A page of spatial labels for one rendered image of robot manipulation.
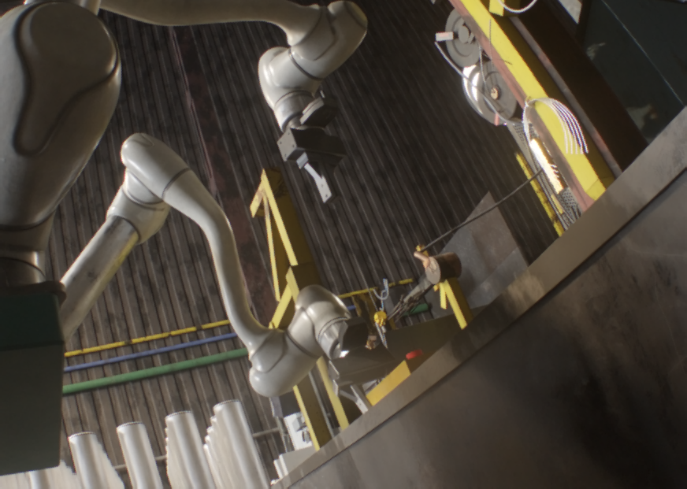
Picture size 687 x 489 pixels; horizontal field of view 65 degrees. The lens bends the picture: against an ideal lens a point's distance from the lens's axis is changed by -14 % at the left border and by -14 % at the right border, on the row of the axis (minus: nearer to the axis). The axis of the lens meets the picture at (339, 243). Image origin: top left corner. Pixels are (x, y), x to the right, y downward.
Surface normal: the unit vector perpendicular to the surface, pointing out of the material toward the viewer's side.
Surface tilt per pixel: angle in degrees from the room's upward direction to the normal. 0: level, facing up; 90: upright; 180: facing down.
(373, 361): 60
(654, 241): 90
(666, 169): 90
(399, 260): 90
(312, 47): 152
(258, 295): 90
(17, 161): 165
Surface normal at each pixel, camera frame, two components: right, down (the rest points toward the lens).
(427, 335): 0.39, -0.22
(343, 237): 0.26, -0.50
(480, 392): -0.90, 0.18
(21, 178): 0.29, 0.80
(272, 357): -0.22, -0.07
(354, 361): 0.06, -0.86
